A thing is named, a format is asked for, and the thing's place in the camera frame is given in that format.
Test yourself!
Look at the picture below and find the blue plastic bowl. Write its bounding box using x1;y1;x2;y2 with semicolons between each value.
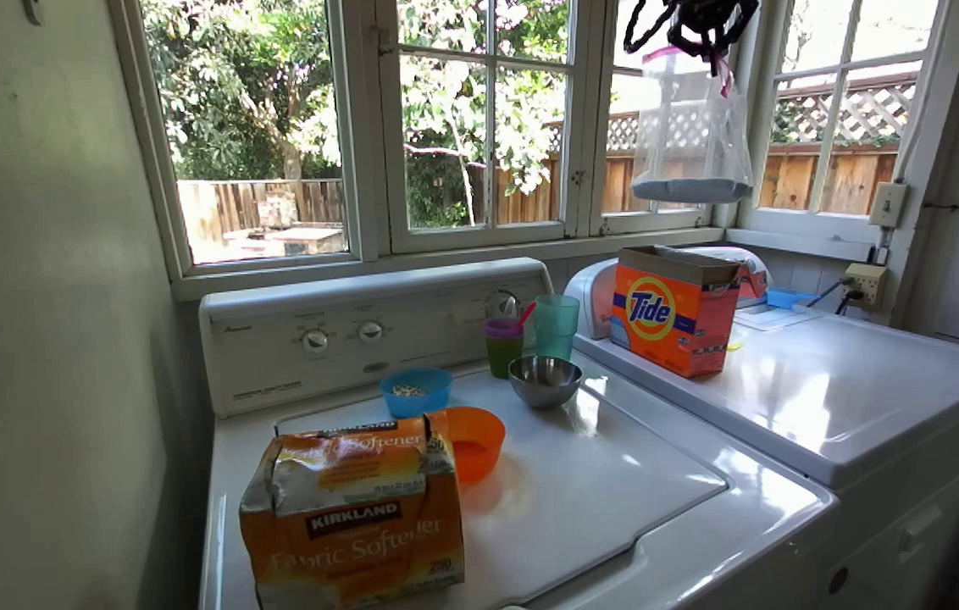
379;368;452;419

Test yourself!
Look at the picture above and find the white dryer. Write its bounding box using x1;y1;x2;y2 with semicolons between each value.
567;248;959;610

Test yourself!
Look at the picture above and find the black cable bundle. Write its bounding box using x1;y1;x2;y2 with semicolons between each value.
620;0;761;77

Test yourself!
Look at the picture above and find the clear plastic zip bag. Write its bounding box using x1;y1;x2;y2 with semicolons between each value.
630;49;752;208

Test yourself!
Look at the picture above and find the white washing machine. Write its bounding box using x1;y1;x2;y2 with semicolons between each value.
201;256;835;610

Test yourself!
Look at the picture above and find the blue plastic scoop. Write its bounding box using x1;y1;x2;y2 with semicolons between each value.
767;289;812;308

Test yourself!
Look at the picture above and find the wall power outlet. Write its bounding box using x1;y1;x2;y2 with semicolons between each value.
844;263;884;308

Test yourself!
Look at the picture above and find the steel metal bowl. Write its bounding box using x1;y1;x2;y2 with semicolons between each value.
509;356;583;409

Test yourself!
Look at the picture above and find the orange Tide detergent box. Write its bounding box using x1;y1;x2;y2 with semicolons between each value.
611;248;738;381

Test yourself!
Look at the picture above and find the Kirkland fabric softener box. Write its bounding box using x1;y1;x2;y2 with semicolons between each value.
240;418;464;610

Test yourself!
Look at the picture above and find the teal plastic cup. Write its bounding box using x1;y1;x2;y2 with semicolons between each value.
521;294;579;358

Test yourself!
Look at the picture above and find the orange plastic bowl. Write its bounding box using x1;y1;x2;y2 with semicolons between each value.
434;407;504;487

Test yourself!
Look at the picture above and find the green and pink cup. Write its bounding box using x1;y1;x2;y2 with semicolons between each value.
483;294;521;381

